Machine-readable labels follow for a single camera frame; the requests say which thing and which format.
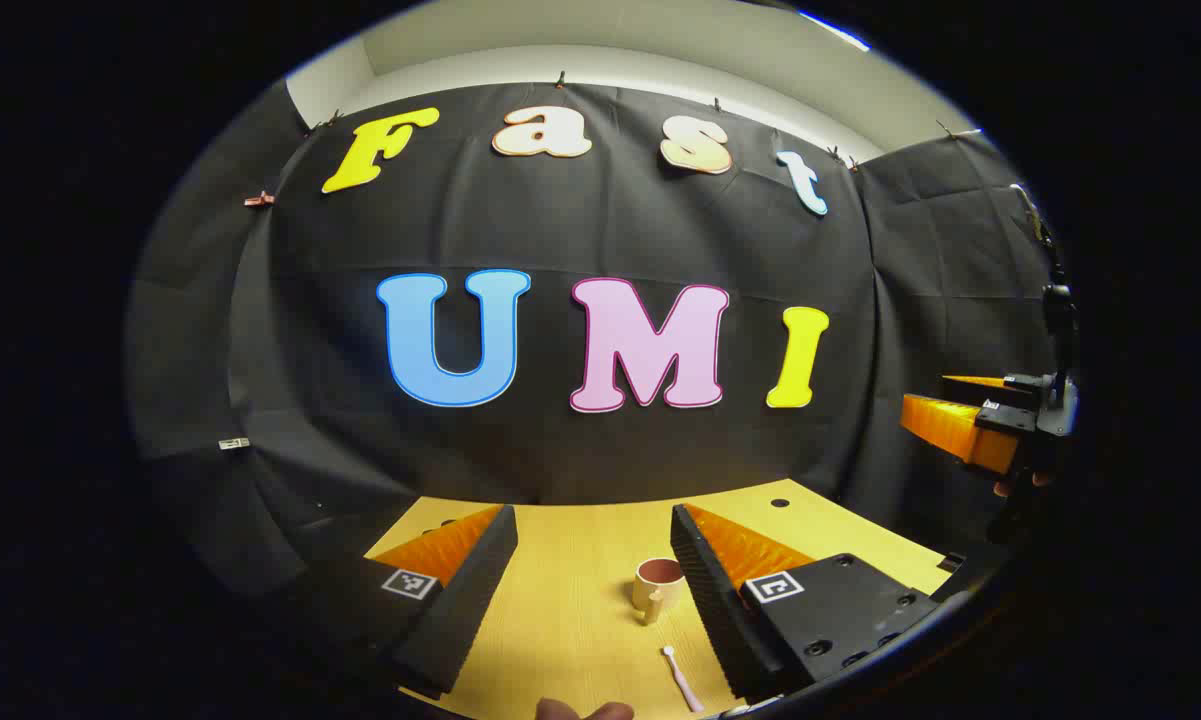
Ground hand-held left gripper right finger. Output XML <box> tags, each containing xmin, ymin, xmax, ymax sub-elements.
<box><xmin>670</xmin><ymin>503</ymin><xmax>939</xmax><ymax>703</ymax></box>

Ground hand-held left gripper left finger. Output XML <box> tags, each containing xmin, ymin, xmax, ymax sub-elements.
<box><xmin>290</xmin><ymin>503</ymin><xmax>519</xmax><ymax>699</ymax></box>

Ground beige cup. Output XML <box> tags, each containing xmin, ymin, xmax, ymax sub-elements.
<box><xmin>631</xmin><ymin>558</ymin><xmax>687</xmax><ymax>626</ymax></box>

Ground white pink toothbrush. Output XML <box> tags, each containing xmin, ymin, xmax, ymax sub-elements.
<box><xmin>661</xmin><ymin>645</ymin><xmax>706</xmax><ymax>714</ymax></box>

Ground wooden desktop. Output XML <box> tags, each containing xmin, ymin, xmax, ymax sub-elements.
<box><xmin>363</xmin><ymin>478</ymin><xmax>953</xmax><ymax>720</ymax></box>

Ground black backdrop cloth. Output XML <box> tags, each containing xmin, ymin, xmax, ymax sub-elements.
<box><xmin>125</xmin><ymin>80</ymin><xmax>1071</xmax><ymax>601</ymax></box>

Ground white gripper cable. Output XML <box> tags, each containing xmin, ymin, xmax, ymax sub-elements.
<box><xmin>1010</xmin><ymin>183</ymin><xmax>1066</xmax><ymax>291</ymax></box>

